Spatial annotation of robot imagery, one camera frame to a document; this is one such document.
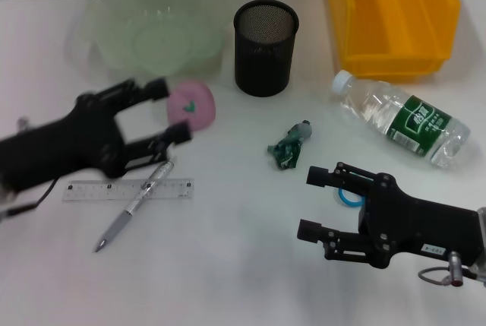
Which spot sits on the pink toy peach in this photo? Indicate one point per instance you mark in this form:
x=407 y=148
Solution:
x=197 y=109

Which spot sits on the yellow plastic bin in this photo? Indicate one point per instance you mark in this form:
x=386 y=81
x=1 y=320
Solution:
x=395 y=26

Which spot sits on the grey ballpoint pen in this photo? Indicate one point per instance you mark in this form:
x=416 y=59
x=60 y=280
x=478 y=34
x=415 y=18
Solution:
x=129 y=210

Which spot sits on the blue scissors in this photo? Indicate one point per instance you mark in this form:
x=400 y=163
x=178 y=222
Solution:
x=346 y=200

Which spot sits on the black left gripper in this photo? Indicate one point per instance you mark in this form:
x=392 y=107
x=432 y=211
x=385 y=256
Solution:
x=83 y=140

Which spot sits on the green plastic wrapper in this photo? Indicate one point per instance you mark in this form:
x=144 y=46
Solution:
x=290 y=147

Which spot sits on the black mesh pen holder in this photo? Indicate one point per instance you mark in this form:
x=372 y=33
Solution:
x=264 y=64

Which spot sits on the clear green-label water bottle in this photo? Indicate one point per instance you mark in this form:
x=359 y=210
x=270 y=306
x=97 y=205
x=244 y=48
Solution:
x=402 y=117

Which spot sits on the transparent plastic ruler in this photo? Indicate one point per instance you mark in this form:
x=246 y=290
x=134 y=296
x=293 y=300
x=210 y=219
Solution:
x=95 y=191

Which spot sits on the green translucent fruit bowl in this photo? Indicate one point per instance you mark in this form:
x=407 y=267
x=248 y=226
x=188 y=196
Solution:
x=152 y=26

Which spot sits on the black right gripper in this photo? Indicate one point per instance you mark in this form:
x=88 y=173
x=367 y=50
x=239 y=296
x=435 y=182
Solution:
x=414 y=227

